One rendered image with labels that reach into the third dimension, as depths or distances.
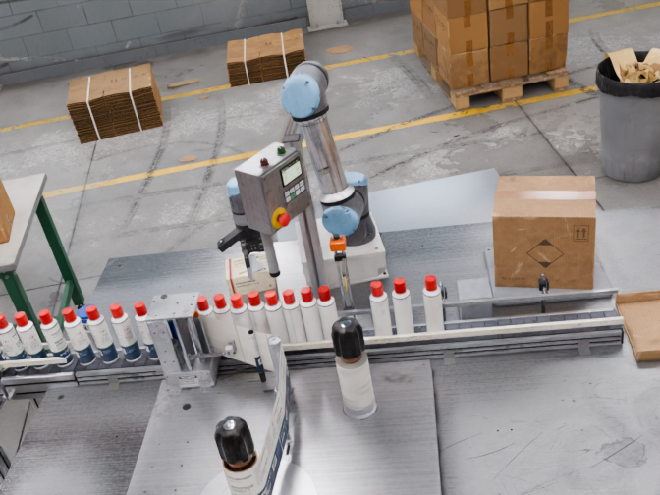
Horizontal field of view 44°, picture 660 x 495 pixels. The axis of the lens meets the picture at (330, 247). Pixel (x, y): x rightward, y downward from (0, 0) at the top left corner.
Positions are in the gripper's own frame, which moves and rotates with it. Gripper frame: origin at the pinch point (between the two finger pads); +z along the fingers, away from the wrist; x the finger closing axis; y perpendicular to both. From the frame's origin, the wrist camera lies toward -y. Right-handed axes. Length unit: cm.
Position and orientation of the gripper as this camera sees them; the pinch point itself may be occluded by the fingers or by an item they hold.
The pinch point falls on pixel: (248, 269)
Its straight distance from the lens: 283.6
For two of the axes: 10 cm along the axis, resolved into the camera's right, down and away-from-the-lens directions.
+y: 9.8, -1.7, 0.4
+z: 1.2, 8.2, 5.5
